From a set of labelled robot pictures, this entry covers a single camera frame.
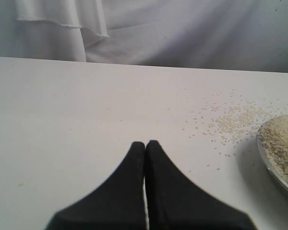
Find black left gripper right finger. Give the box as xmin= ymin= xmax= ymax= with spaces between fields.
xmin=145 ymin=140 xmax=256 ymax=230

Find spilled rice grains on table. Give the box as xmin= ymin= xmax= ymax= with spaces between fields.
xmin=181 ymin=90 xmax=288 ymax=159

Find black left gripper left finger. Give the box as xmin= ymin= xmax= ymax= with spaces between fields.
xmin=46 ymin=142 xmax=146 ymax=230

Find large steel rice plate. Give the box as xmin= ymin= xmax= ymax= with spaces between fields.
xmin=256 ymin=115 xmax=288 ymax=199

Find white backdrop cloth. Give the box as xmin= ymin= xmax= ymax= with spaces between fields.
xmin=0 ymin=0 xmax=288 ymax=72

